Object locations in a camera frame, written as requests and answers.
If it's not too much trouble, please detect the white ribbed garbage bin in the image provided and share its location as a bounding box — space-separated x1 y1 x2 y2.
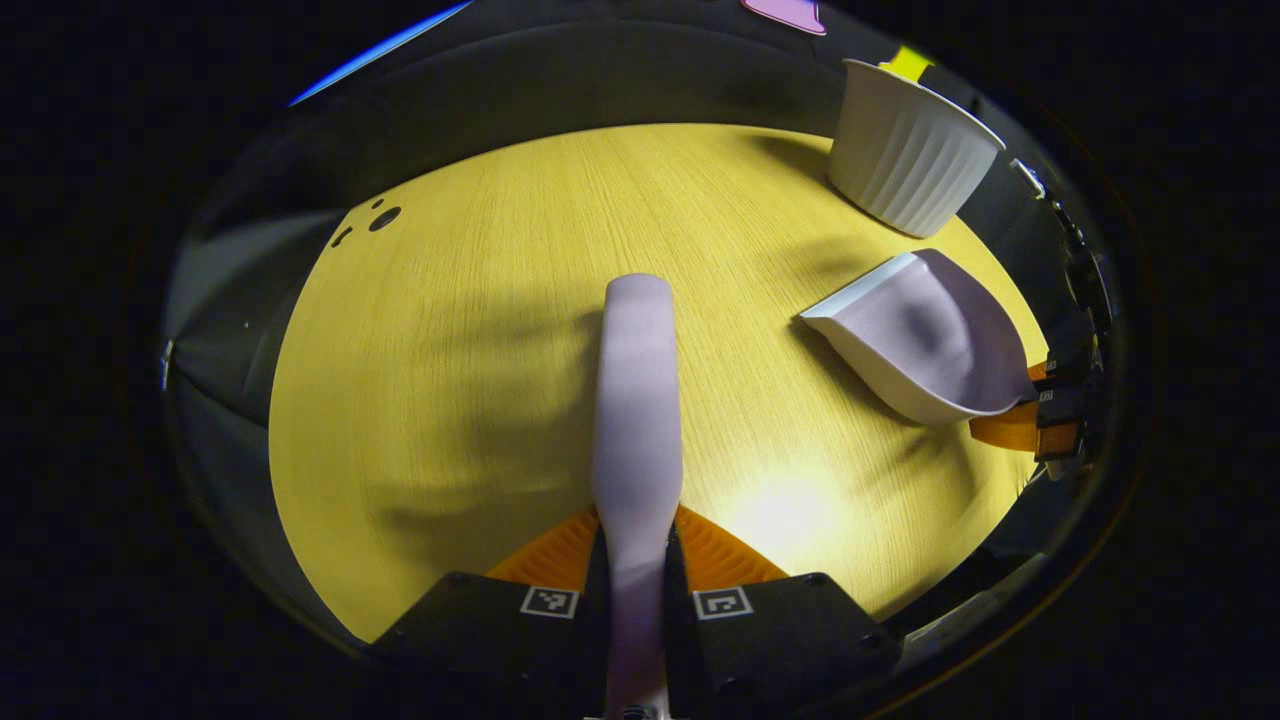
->
827 58 1007 239

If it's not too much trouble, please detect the pale pink dustpan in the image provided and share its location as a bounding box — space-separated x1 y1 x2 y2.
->
797 248 1041 427

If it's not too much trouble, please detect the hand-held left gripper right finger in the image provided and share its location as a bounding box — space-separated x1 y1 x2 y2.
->
665 503 906 717

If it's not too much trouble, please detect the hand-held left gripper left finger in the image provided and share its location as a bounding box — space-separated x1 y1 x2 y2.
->
365 505 613 717

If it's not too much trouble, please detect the small pale pink broom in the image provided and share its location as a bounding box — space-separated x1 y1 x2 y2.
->
590 273 686 720

